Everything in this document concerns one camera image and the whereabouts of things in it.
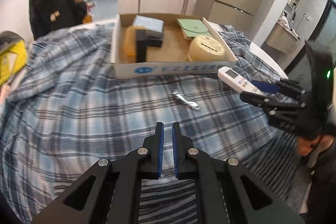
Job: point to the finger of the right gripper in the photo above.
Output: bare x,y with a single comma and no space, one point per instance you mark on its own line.
255,100
267,87

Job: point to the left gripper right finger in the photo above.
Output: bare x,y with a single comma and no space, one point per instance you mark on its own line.
184,166

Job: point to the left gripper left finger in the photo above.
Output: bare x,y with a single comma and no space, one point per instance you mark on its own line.
151,164

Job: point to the white remote control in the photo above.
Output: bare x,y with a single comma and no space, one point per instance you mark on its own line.
236,81

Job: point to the green envelope pouch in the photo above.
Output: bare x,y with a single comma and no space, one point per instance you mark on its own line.
191,28

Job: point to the black rectangular box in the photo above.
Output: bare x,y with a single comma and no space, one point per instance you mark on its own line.
144,39

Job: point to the light blue small box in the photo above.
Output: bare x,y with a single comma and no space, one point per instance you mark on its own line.
149,23

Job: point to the person right hand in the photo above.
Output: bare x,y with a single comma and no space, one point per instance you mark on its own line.
322,143

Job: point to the silver nail clipper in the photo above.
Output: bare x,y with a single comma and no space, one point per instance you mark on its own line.
179,96

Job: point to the blue plaid cloth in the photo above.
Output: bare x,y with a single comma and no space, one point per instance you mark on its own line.
70,110

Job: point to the cardboard tray box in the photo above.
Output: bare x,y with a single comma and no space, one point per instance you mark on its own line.
171,58

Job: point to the yellow package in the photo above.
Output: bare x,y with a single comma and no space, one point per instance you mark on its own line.
13,60

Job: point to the black jacket on chair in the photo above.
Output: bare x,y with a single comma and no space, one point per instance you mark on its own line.
50,15

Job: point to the grey bag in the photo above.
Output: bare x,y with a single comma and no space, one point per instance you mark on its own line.
7,38

